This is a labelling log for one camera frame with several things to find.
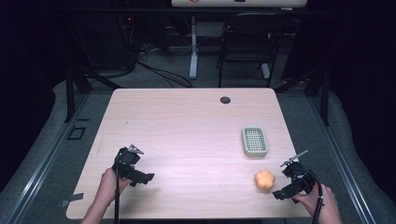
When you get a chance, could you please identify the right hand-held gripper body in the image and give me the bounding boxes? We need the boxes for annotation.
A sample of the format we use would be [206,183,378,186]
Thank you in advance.
[279,149,318,200]

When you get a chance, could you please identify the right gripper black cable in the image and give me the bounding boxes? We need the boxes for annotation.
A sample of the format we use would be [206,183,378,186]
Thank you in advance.
[304,168,325,224]

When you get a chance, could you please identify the orange flower-shaped soap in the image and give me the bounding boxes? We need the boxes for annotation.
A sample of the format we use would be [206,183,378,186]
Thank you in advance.
[254,169,276,193]

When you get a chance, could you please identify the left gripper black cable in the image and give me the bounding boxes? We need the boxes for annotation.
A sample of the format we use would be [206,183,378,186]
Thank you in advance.
[113,166,121,224]

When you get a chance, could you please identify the black folding chair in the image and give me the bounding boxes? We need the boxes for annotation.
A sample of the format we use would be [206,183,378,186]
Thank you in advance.
[216,11,289,89]

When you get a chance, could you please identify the grey tape strip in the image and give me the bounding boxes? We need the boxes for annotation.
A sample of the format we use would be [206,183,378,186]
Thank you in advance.
[59,192,85,208]

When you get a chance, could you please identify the black metal frame stand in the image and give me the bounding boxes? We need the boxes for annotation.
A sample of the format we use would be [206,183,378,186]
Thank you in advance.
[274,66,332,127]
[64,18,123,123]

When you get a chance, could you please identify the person's left hand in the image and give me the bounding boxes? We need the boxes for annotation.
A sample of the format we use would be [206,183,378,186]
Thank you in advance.
[100,167,134,203]

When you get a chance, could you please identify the black tape square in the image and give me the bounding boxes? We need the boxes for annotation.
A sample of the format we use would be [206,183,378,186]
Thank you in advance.
[66,124,87,141]

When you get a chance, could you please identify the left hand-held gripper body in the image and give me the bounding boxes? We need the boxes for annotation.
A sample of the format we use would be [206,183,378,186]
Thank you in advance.
[112,144,148,185]

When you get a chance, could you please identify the black floor cables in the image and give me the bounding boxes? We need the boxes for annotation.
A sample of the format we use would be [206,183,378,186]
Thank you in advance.
[134,43,194,89]

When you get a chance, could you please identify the aluminium floor rail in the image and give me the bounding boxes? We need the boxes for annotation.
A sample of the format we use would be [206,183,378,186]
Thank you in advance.
[4,92,92,224]
[305,95,378,224]

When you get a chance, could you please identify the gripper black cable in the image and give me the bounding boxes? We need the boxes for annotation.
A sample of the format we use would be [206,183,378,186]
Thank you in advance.
[304,168,325,224]
[113,166,121,224]

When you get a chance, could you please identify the person's right hand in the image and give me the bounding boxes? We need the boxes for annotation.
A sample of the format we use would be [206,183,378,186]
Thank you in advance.
[291,182,340,220]

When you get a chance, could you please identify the green soap dish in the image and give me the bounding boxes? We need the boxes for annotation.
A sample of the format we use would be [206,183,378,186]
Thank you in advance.
[241,126,269,158]

